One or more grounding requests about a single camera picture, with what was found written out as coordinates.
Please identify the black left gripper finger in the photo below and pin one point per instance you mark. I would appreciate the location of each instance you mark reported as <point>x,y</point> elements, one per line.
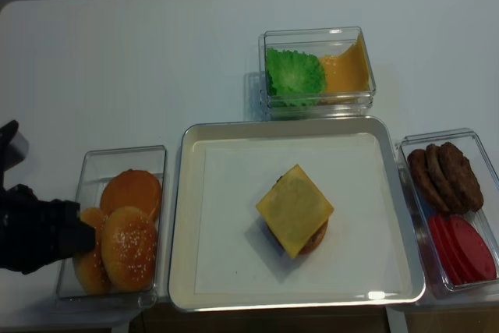
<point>74,238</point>

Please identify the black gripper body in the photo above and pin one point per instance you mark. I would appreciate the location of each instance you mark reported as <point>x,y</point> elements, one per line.
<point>29,228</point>

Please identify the sesame bun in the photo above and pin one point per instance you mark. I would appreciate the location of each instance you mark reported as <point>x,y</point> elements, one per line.
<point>89,267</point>
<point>128,249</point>

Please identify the green lettuce leaf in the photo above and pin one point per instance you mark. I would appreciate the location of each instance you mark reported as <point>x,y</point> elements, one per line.
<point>295,79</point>

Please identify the clear plastic lettuce cheese container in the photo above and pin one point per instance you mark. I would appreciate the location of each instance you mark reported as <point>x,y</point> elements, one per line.
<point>318,42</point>

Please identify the clear plastic bun container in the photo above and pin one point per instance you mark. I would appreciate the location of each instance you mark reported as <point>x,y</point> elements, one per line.
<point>99,168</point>

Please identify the plain orange bun bottom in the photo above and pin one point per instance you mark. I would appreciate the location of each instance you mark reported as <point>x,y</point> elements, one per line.
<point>133,188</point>

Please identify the white parchment paper sheet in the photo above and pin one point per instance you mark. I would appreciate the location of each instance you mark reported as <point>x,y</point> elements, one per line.
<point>359,252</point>

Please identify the yellow cheese slice on burger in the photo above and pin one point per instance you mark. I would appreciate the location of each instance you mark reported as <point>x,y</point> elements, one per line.
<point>294,195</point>

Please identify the white metal baking tray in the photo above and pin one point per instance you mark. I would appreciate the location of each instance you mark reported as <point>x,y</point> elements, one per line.
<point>198,139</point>

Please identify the brown bottom bun on tray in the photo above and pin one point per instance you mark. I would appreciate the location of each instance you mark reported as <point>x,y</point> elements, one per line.
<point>296,237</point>

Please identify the orange cheese slice in container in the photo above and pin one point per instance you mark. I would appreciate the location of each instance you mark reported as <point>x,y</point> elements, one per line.
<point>347,72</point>

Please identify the brown meat patty left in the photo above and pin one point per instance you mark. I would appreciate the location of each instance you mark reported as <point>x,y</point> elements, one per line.
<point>420,176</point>

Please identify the brown meat patty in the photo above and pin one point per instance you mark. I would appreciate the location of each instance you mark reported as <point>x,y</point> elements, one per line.
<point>420,176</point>
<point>458,172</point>
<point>440,181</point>

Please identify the red tomato slice back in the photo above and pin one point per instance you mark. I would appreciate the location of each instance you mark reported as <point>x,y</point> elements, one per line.
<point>453,276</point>

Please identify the red tomato slice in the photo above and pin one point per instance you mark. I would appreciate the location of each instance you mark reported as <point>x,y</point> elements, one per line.
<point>473,257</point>
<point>453,276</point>

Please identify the brown meat patty middle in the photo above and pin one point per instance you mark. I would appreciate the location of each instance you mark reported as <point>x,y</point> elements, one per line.
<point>440,181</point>

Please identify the clear plastic patty tomato container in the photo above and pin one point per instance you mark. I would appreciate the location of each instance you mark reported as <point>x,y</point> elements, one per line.
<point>439,289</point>

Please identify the brown meat patty right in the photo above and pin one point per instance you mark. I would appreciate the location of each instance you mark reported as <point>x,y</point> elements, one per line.
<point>458,172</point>

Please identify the red tomato slice front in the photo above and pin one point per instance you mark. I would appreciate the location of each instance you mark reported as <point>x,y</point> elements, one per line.
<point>473,257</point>

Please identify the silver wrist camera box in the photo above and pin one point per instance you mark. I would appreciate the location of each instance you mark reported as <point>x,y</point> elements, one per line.
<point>14,146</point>

